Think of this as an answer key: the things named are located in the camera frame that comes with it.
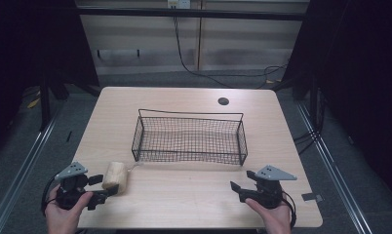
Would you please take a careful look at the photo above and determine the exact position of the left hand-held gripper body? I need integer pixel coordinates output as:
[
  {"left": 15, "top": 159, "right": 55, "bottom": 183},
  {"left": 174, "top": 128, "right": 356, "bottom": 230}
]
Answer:
[{"left": 54, "top": 161, "right": 94, "bottom": 211}]

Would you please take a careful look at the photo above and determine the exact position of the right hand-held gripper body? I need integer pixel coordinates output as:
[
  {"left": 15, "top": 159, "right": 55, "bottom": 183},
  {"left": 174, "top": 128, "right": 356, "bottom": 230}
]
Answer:
[{"left": 249, "top": 164, "right": 298, "bottom": 210}]

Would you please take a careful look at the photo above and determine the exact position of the black wire mesh basket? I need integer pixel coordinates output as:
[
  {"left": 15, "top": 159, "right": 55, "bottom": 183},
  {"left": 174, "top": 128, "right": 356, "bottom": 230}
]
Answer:
[{"left": 131, "top": 108, "right": 249, "bottom": 167}]

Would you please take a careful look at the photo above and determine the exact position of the person's right hand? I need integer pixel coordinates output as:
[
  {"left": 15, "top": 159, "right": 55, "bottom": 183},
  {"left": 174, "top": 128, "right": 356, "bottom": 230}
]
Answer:
[{"left": 244, "top": 198, "right": 294, "bottom": 234}]

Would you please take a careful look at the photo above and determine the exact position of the person's left hand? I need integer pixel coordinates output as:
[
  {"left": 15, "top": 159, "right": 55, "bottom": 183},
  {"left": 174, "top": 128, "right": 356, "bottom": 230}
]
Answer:
[{"left": 44, "top": 184, "right": 94, "bottom": 234}]

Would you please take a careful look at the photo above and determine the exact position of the grey tape strip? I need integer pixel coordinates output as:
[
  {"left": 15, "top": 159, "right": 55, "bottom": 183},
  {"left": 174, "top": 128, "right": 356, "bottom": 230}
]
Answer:
[{"left": 301, "top": 192, "right": 325, "bottom": 203}]

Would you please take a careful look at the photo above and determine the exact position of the black metal stand leg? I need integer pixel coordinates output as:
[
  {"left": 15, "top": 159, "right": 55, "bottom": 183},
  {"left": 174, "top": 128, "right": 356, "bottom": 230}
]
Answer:
[{"left": 38, "top": 76, "right": 53, "bottom": 132}]

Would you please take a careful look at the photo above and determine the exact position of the dark curtain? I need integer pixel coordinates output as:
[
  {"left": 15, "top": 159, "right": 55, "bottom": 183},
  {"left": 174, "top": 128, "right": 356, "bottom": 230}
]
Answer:
[
  {"left": 281, "top": 0, "right": 392, "bottom": 206},
  {"left": 0, "top": 0, "right": 100, "bottom": 157}
]

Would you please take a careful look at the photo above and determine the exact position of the black horizontal metal bar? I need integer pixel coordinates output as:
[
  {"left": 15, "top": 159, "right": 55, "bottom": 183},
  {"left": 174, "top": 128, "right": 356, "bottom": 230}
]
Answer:
[{"left": 76, "top": 7, "right": 308, "bottom": 22}]

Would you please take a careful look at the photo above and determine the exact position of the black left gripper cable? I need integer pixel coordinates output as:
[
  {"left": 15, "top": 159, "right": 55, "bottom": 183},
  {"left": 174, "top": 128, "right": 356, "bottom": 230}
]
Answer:
[{"left": 40, "top": 175, "right": 60, "bottom": 217}]

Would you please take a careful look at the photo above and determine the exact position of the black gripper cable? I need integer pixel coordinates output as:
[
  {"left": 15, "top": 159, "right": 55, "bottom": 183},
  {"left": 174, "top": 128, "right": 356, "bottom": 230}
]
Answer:
[
  {"left": 281, "top": 190, "right": 297, "bottom": 229},
  {"left": 40, "top": 175, "right": 60, "bottom": 217}
]

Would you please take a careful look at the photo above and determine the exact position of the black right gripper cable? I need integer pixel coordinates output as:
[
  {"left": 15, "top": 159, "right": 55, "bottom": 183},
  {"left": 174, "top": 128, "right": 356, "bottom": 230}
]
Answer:
[{"left": 281, "top": 190, "right": 297, "bottom": 229}]

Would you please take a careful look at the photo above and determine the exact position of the metal floor rail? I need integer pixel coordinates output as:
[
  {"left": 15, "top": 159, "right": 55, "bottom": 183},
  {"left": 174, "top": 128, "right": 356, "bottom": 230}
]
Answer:
[
  {"left": 295, "top": 100, "right": 377, "bottom": 234},
  {"left": 0, "top": 108, "right": 63, "bottom": 234}
]

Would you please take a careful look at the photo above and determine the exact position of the black floor cables bundle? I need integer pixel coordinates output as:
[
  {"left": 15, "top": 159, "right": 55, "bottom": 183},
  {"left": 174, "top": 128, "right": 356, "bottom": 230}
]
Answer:
[{"left": 293, "top": 87, "right": 327, "bottom": 156}]

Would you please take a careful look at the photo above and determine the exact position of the long black wall cable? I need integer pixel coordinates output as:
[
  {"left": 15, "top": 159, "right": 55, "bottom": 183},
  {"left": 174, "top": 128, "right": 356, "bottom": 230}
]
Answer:
[{"left": 172, "top": 15, "right": 290, "bottom": 90}]

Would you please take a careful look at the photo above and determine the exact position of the white wall power outlet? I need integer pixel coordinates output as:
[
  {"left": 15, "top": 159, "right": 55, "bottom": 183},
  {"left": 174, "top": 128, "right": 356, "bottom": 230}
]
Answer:
[{"left": 167, "top": 0, "right": 192, "bottom": 10}]

